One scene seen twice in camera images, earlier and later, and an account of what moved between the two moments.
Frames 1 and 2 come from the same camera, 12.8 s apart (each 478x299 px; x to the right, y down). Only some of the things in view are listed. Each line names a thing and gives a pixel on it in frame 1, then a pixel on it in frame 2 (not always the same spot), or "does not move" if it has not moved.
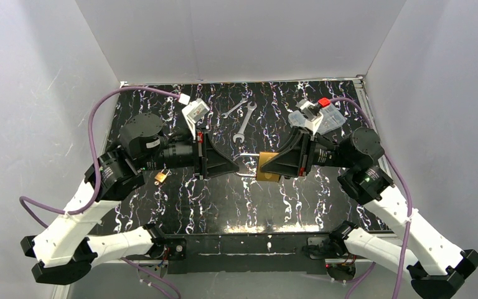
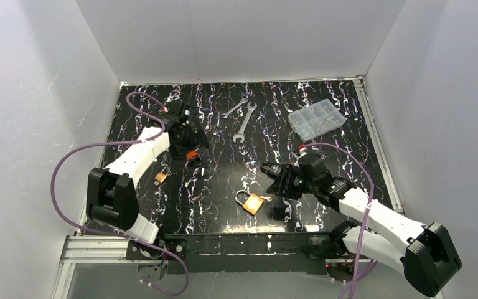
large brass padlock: x=262 y=175 -> x=253 y=204
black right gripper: x=302 y=151 -> x=284 y=181
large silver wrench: x=240 y=135 does not move
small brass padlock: x=160 y=176 does not move
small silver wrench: x=226 y=114 does not move
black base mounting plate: x=243 y=255 does not move
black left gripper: x=200 y=155 -> x=192 y=134
